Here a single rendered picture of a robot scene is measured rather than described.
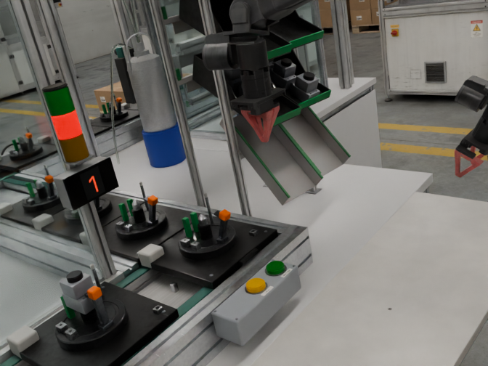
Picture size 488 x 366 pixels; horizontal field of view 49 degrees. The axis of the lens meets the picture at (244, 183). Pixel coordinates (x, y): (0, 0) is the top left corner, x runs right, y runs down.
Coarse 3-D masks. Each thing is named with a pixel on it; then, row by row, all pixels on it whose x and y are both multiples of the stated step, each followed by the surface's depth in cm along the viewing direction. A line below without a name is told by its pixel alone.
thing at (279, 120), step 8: (200, 56) 140; (200, 64) 138; (192, 72) 142; (200, 72) 139; (208, 72) 137; (200, 80) 141; (208, 80) 138; (208, 88) 139; (216, 96) 138; (232, 96) 133; (280, 96) 139; (280, 104) 139; (288, 104) 138; (296, 104) 136; (240, 112) 133; (280, 112) 136; (288, 112) 133; (296, 112) 135; (280, 120) 132
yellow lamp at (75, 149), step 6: (72, 138) 108; (78, 138) 109; (60, 144) 109; (66, 144) 108; (72, 144) 108; (78, 144) 109; (84, 144) 110; (66, 150) 109; (72, 150) 109; (78, 150) 109; (84, 150) 110; (66, 156) 109; (72, 156) 109; (78, 156) 109; (84, 156) 110
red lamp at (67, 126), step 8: (72, 112) 107; (56, 120) 106; (64, 120) 106; (72, 120) 107; (56, 128) 107; (64, 128) 107; (72, 128) 107; (80, 128) 109; (64, 136) 107; (72, 136) 108
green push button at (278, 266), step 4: (268, 264) 114; (272, 264) 114; (276, 264) 114; (280, 264) 114; (284, 264) 114; (268, 268) 113; (272, 268) 113; (276, 268) 113; (280, 268) 112; (284, 268) 113; (268, 272) 113; (272, 272) 112; (276, 272) 112; (280, 272) 112
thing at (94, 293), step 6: (90, 288) 98; (96, 288) 98; (90, 294) 98; (96, 294) 98; (96, 300) 98; (96, 306) 99; (102, 306) 100; (102, 312) 100; (102, 318) 100; (108, 318) 101; (102, 324) 100
